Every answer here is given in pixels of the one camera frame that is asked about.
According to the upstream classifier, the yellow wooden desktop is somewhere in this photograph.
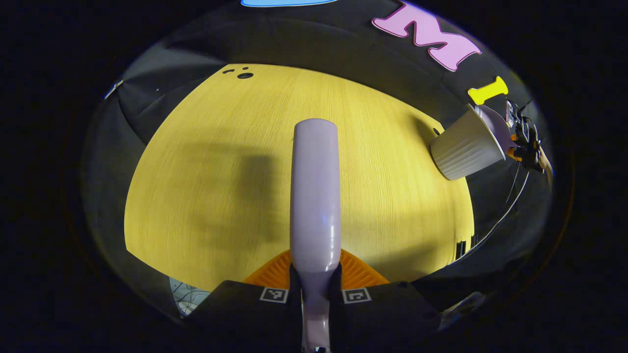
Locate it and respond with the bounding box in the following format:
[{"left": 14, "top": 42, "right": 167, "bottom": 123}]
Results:
[{"left": 124, "top": 63, "right": 475, "bottom": 292}]

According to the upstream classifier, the pale pink dustpan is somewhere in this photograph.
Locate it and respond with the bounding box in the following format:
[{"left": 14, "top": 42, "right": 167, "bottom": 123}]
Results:
[{"left": 473, "top": 104, "right": 516, "bottom": 153}]

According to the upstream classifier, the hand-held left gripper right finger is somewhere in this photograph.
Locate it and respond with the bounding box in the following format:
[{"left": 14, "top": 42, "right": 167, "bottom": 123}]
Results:
[{"left": 329, "top": 248, "right": 442, "bottom": 353}]

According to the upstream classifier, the white ribbed garbage bin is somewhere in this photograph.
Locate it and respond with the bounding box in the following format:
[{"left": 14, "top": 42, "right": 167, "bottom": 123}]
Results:
[{"left": 430, "top": 104, "right": 506, "bottom": 181}]

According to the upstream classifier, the pale pink small broom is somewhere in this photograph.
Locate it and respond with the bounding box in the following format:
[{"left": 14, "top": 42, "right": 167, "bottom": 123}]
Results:
[{"left": 289, "top": 118, "right": 342, "bottom": 353}]

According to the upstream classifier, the thin black cable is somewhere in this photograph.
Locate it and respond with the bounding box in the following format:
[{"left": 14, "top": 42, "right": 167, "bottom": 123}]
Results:
[{"left": 449, "top": 162, "right": 531, "bottom": 265}]

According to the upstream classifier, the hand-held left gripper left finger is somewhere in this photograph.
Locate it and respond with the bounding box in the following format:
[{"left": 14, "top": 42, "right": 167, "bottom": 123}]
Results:
[{"left": 186, "top": 249, "right": 303, "bottom": 353}]

